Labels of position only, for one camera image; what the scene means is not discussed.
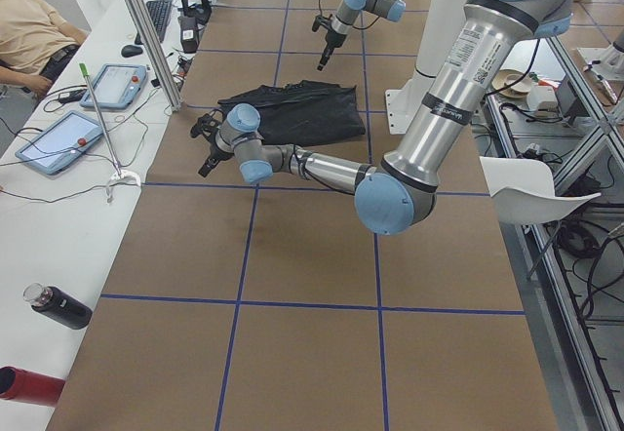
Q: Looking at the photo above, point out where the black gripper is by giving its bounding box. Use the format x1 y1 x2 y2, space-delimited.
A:
198 129 234 176
317 29 346 71

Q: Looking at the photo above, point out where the black graphic t-shirt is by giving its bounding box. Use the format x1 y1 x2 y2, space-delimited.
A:
217 80 366 146

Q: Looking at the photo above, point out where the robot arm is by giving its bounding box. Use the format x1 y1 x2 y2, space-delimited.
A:
312 0 406 71
191 0 572 235

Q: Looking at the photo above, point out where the metal reacher grabber tool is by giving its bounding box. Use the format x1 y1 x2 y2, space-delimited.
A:
79 62 141 203

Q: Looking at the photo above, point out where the black power adapter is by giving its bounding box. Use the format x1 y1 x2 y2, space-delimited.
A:
178 16 200 54

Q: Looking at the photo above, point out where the black computer mouse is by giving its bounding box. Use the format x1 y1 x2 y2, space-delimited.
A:
121 45 143 59

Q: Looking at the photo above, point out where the teach pendant with red button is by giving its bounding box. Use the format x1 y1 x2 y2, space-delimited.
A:
15 111 103 176

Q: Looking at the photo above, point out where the black keyboard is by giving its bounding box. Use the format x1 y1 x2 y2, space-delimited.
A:
146 0 173 42

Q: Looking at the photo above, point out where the seated person in beige shirt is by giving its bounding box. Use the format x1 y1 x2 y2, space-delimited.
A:
1 0 87 98

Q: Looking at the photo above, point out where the black water bottle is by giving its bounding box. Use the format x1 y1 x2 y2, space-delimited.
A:
22 283 93 330

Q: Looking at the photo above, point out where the white plastic chair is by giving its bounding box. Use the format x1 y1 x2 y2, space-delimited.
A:
479 155 604 281

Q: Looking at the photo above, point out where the red bottle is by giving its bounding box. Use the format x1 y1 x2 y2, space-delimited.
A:
1 366 65 407

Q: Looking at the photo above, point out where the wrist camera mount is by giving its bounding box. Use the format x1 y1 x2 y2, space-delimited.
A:
312 15 332 32
190 113 222 140

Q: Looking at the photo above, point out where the black cable on white table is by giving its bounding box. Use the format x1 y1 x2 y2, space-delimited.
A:
0 87 170 206

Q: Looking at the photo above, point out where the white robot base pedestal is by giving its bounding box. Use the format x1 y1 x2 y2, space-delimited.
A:
385 0 466 135

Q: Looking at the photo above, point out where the aluminium profile post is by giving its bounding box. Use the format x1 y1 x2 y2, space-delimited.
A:
125 0 182 112

